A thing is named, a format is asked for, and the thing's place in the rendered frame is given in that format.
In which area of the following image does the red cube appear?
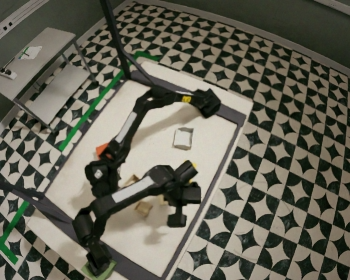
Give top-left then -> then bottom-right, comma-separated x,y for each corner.
95,142 -> 112,159

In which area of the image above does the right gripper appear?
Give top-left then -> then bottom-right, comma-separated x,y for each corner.
163,181 -> 190,228

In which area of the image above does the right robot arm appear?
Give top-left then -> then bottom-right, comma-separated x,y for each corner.
71,160 -> 202,278

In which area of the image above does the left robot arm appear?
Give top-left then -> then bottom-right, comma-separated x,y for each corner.
84,85 -> 216,198

